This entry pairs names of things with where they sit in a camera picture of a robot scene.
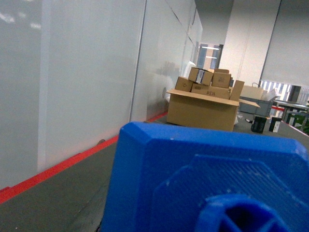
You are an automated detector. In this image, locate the metal frame table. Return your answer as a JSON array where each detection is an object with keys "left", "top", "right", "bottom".
[{"left": 273, "top": 100, "right": 309, "bottom": 126}]

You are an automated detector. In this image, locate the blue plastic part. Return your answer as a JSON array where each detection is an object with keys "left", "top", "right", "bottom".
[{"left": 101, "top": 122, "right": 309, "bottom": 232}]

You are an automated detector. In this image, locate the small cardboard box right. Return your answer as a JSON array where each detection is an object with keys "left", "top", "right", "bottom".
[{"left": 212, "top": 69, "right": 231, "bottom": 88}]

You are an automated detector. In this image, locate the labelled small cardboard box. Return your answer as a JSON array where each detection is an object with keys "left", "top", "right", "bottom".
[{"left": 188, "top": 68, "right": 213, "bottom": 86}]

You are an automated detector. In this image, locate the black and white box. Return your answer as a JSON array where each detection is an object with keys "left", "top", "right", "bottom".
[{"left": 269, "top": 117, "right": 281, "bottom": 133}]

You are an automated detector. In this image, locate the grey plastic crate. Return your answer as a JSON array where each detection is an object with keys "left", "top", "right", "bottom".
[{"left": 239, "top": 96, "right": 281, "bottom": 118}]

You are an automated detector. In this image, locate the long cardboard box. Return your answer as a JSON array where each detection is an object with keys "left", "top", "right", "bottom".
[{"left": 191, "top": 83, "right": 232, "bottom": 99}]

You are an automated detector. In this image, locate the large open cardboard box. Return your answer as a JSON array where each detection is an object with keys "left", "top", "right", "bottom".
[{"left": 167, "top": 80, "right": 260, "bottom": 131}]

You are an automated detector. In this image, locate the white foam roll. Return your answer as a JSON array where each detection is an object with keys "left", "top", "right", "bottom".
[{"left": 180, "top": 61, "right": 196, "bottom": 78}]

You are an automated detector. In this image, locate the potted green plant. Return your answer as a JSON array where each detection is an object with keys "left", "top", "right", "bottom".
[{"left": 291, "top": 112, "right": 309, "bottom": 135}]

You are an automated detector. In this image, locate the red metal table frame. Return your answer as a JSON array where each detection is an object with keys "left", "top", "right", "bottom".
[{"left": 0, "top": 111, "right": 169, "bottom": 205}]

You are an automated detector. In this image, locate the black ribbed box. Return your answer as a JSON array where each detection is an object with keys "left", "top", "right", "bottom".
[{"left": 251, "top": 116, "right": 267, "bottom": 133}]

